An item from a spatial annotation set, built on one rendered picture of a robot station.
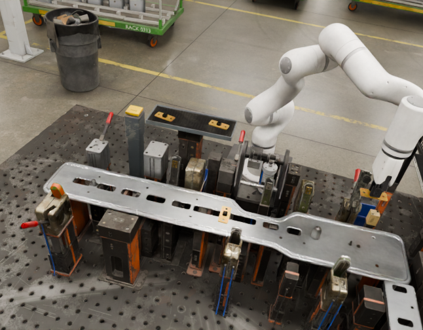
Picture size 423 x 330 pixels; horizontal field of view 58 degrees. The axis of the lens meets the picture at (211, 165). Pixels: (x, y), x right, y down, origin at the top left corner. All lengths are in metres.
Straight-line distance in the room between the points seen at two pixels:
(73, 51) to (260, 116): 2.68
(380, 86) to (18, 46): 4.39
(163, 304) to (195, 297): 0.13
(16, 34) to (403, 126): 4.43
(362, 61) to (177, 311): 1.08
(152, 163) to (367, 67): 0.85
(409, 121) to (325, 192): 1.07
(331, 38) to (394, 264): 0.80
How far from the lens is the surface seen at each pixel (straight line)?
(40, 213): 1.44
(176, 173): 1.55
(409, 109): 1.13
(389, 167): 1.21
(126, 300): 1.59
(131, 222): 1.38
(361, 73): 1.23
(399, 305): 1.42
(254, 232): 1.42
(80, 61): 4.09
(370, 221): 1.58
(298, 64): 1.38
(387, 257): 1.53
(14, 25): 4.99
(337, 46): 1.29
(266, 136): 1.79
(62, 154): 2.25
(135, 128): 1.72
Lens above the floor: 2.06
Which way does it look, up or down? 39 degrees down
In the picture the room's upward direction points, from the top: 7 degrees clockwise
